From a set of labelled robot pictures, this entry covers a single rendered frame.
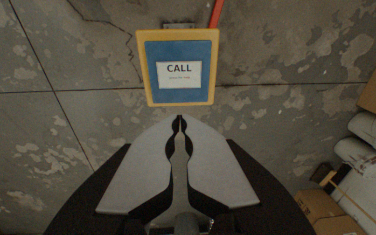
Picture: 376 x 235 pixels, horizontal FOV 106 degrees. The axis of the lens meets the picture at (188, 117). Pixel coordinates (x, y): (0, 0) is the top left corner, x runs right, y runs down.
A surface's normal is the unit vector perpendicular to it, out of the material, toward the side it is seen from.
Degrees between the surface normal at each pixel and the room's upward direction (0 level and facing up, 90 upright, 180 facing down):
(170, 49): 0
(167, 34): 0
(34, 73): 0
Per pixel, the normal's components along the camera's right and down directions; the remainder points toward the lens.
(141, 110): 0.05, 0.51
